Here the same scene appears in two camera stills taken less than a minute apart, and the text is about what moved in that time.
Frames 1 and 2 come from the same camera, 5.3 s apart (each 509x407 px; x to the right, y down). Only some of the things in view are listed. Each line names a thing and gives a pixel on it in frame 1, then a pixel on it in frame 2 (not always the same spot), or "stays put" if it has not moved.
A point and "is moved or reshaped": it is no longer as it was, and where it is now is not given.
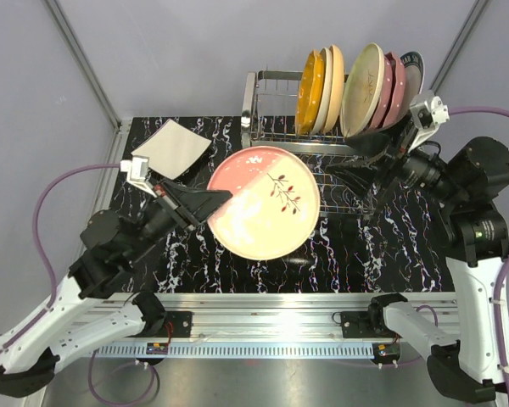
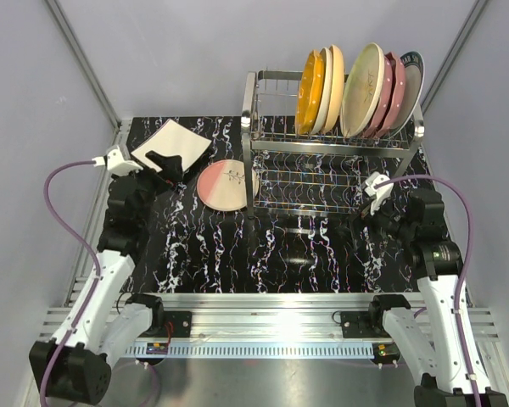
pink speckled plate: x=274 y=206 is moved or reshaped
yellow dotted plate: x=310 y=94 stays put
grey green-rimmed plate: x=415 y=73 stays put
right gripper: x=394 y=145 to x=364 y=219
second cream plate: x=338 y=88 stays put
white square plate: x=171 y=148 stays put
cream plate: x=325 y=112 stays put
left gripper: x=203 y=203 to x=171 y=173
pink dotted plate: x=394 y=91 stays put
